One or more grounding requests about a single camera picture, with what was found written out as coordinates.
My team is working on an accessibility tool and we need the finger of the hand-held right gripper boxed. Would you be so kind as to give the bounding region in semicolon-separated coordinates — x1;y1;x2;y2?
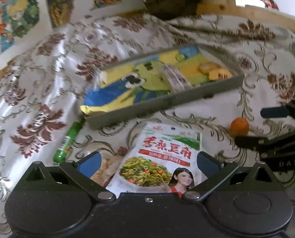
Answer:
234;126;295;155
260;99;295;126

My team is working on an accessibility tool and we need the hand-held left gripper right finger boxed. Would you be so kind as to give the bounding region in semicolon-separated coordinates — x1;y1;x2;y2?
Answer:
182;151;274;202

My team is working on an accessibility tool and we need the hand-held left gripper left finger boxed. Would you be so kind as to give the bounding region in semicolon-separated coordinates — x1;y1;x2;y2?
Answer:
26;151;117;202

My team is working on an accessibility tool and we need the small orange fruit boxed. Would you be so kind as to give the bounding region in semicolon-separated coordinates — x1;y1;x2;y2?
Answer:
230;117;250;136

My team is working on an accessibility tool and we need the white noodle snack packet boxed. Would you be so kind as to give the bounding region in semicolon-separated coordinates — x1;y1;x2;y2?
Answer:
105;123;203;194

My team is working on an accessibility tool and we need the grey rectangular tray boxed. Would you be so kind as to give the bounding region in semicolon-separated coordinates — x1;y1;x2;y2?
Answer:
84;43;245;129

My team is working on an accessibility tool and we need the beige snack packet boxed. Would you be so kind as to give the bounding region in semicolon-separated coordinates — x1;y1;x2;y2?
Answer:
90;152;125;187

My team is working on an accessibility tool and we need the green plastic tube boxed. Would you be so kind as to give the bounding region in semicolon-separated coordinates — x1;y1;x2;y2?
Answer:
53;118;85;164

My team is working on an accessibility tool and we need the yellow blue cartoon snack bag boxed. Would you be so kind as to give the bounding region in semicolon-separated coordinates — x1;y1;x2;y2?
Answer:
79;48;233;117

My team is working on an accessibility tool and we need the floral satin blanket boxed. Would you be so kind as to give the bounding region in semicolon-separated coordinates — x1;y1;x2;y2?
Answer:
0;12;295;238

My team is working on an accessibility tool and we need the small pale wrapped snack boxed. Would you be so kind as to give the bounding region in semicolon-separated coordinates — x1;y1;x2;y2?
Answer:
161;64;191;92

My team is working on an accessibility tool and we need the yellow swirl wall poster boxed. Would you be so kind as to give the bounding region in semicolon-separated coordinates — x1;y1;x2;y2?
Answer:
45;0;122;28

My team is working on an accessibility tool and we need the cartoon figures wall poster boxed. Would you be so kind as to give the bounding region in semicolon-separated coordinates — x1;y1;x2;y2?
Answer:
0;0;40;60

